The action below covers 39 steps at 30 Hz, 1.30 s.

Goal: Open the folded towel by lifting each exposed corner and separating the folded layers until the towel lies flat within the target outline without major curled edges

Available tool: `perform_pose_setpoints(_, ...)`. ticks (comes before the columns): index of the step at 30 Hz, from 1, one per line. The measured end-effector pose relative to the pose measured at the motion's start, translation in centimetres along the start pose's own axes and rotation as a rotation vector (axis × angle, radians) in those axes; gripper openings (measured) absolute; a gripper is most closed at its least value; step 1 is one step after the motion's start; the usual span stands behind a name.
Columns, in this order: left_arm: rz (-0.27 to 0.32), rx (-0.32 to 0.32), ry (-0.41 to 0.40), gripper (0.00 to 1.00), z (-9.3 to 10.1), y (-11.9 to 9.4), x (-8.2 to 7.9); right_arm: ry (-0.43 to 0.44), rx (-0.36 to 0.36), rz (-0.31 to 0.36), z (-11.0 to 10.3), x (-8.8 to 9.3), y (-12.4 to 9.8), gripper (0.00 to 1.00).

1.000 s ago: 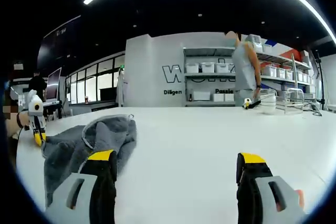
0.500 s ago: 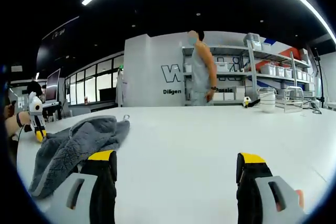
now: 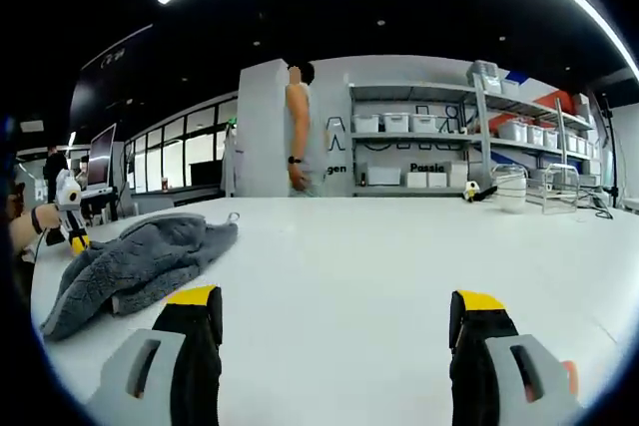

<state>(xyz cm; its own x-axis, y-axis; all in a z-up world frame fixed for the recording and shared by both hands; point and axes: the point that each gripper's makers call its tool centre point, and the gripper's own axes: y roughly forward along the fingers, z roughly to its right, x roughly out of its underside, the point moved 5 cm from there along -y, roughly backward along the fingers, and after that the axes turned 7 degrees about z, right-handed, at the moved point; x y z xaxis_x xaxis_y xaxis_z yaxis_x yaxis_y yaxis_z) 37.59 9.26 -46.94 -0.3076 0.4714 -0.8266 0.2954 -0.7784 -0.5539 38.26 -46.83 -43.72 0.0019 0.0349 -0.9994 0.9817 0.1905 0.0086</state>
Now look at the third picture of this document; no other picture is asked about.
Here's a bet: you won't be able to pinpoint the grey plush towel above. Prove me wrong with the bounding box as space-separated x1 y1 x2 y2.
39 212 240 342

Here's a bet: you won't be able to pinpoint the black tripod stand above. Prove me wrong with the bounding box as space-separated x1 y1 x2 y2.
596 91 624 209

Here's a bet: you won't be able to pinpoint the glass partition black frames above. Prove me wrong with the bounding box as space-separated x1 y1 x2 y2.
124 96 240 194

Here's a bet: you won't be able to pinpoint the row of white storage bins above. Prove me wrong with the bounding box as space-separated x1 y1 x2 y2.
471 60 603 176
351 112 470 189

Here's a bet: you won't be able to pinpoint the black monitor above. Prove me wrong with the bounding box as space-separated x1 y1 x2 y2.
191 161 225 186

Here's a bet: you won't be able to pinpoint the large dark hanging display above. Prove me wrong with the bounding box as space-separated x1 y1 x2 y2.
69 24 154 134

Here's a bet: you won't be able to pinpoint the person's right hand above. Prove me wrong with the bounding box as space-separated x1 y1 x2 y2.
559 359 581 397

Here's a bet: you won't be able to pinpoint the white hanging coat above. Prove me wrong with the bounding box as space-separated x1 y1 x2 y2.
221 121 242 198

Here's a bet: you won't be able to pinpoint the wire dish rack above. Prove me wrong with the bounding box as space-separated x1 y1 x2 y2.
526 162 583 216

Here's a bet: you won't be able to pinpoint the unused hand-held gripper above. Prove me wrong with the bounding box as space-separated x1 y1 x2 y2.
462 180 500 205

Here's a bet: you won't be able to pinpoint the tangled table cables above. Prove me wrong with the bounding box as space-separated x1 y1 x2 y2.
578 191 616 221

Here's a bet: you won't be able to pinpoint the white standing desk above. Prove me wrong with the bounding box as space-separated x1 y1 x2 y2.
79 185 121 222

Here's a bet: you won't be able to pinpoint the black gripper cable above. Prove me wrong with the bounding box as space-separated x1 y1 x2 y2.
29 226 52 263

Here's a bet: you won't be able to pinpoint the grey low counter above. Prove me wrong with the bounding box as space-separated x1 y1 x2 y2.
130 184 226 215

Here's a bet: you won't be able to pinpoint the person's left hand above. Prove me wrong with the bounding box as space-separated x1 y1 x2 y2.
40 202 62 231

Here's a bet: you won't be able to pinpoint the purple computer monitor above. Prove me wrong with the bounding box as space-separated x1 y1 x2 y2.
87 122 118 189

